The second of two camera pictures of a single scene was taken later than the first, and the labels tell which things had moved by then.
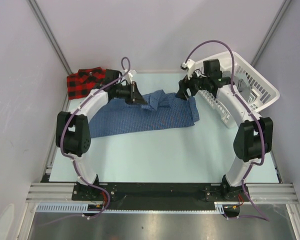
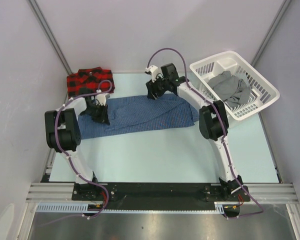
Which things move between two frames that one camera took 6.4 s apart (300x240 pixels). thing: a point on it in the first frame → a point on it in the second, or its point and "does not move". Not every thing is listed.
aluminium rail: (261, 192) does not move
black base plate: (158, 196) does not move
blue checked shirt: (163, 111) does not move
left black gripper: (135, 96) → (103, 118)
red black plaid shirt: (79, 84) does not move
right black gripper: (182, 93) → (152, 89)
